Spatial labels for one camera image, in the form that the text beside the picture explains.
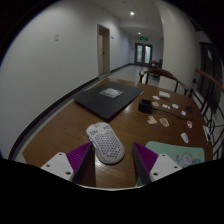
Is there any black closed laptop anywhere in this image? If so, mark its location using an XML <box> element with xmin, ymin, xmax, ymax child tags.
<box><xmin>72</xmin><ymin>80</ymin><xmax>145</xmax><ymax>122</ymax></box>

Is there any mint green printed mouse pad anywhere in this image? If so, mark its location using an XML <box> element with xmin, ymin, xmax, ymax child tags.
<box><xmin>135</xmin><ymin>140</ymin><xmax>206</xmax><ymax>187</ymax></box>

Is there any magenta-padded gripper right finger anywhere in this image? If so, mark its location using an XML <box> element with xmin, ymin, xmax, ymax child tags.
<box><xmin>131</xmin><ymin>141</ymin><xmax>183</xmax><ymax>186</ymax></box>

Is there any small black box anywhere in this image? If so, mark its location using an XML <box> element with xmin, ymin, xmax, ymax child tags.
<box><xmin>138</xmin><ymin>98</ymin><xmax>153</xmax><ymax>114</ymax></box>

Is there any dark framed window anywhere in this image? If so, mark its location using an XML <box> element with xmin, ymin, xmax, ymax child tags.
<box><xmin>199</xmin><ymin>41</ymin><xmax>223</xmax><ymax>104</ymax></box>

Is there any white oblong sticker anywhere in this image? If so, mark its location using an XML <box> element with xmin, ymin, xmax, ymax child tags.
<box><xmin>180</xmin><ymin>132</ymin><xmax>190</xmax><ymax>144</ymax></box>

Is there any wooden round-back armchair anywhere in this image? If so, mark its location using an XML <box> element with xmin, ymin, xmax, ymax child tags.
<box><xmin>138</xmin><ymin>67</ymin><xmax>190</xmax><ymax>98</ymax></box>

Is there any wood-topped black metal railing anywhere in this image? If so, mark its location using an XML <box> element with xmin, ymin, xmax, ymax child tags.
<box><xmin>192</xmin><ymin>68</ymin><xmax>224</xmax><ymax>161</ymax></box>

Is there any dark wooden chair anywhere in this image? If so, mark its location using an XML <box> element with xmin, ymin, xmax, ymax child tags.
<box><xmin>148</xmin><ymin>59</ymin><xmax>163</xmax><ymax>70</ymax></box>

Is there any small white flat box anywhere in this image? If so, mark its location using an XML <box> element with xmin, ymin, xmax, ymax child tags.
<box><xmin>158</xmin><ymin>90</ymin><xmax>171</xmax><ymax>99</ymax></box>

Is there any glass double door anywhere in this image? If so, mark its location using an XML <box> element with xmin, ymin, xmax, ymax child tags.
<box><xmin>134</xmin><ymin>42</ymin><xmax>154</xmax><ymax>65</ymax></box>

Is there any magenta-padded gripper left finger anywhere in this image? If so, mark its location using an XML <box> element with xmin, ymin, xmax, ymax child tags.
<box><xmin>40</xmin><ymin>141</ymin><xmax>96</xmax><ymax>185</ymax></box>

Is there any white perforated computer mouse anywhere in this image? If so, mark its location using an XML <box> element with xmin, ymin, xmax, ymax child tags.
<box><xmin>85</xmin><ymin>121</ymin><xmax>126</xmax><ymax>165</ymax></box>

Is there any orange cartoon sticker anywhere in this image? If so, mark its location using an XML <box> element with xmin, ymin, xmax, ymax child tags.
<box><xmin>158</xmin><ymin>117</ymin><xmax>170</xmax><ymax>128</ymax></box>

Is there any tan heart-shaped sticker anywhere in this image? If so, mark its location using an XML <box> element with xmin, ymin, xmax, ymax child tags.
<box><xmin>146</xmin><ymin>115</ymin><xmax>158</xmax><ymax>126</ymax></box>

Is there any wooden side door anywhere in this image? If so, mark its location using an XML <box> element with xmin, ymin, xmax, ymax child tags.
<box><xmin>96</xmin><ymin>23</ymin><xmax>111</xmax><ymax>77</ymax></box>

